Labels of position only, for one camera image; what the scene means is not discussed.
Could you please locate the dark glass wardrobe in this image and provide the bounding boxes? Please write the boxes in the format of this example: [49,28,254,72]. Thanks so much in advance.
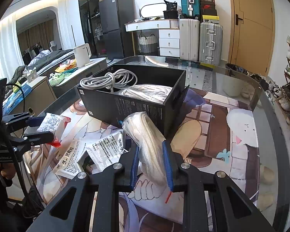
[78,0,107,58]

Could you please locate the red white snack packet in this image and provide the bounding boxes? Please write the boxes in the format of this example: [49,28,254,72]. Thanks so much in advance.
[37,113,71,148]

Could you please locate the black refrigerator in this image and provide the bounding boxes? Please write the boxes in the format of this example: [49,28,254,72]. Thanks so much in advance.
[99,0,135,60]

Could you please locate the anime printed desk mat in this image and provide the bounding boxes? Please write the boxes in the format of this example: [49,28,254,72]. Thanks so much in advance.
[37,89,259,231]

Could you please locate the woven laundry basket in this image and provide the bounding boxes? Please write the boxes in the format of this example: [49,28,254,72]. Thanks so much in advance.
[139,34,158,53]

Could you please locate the bed with clothes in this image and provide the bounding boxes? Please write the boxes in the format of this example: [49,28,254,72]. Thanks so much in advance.
[8,49,74,83]

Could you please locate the white electric kettle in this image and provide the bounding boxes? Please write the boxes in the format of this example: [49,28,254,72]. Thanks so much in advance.
[73,43,91,68]

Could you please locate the wooden door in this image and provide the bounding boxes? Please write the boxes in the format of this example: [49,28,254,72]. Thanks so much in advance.
[228,0,275,76]

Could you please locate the black bag on desk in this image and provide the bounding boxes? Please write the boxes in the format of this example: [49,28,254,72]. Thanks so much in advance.
[163,0,178,19]

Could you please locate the colourful clothes pile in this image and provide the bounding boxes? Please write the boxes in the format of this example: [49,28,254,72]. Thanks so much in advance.
[49,59,78,87]

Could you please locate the oval mirror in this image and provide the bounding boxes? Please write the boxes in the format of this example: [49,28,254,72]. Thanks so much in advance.
[139,3,166,18]

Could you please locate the white cable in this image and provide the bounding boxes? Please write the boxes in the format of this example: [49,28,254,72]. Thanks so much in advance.
[79,69,138,93]

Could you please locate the grey side table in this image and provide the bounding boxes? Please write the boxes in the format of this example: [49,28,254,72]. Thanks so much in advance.
[53,58,107,98]

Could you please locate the stacked shoe boxes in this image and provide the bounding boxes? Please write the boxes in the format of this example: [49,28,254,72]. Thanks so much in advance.
[200,0,219,24]

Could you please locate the teal suitcase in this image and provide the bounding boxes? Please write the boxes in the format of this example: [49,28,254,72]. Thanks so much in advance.
[181,0,201,20]

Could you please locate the left hand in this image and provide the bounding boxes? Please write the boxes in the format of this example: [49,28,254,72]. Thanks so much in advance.
[0,163,16,187]

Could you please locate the white vanity desk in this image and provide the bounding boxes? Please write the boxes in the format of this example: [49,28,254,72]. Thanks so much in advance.
[125,19,180,58]

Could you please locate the white printed medicine pouch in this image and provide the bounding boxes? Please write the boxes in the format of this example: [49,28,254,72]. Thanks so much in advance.
[54,129,127,179]

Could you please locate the white suitcase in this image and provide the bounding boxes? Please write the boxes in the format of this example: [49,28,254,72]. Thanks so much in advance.
[179,19,200,61]

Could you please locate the silver suitcase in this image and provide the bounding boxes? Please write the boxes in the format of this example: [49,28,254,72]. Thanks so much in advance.
[199,22,223,66]

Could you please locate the black cardboard box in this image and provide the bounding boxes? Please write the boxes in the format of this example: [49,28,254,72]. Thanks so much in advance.
[77,64,188,138]

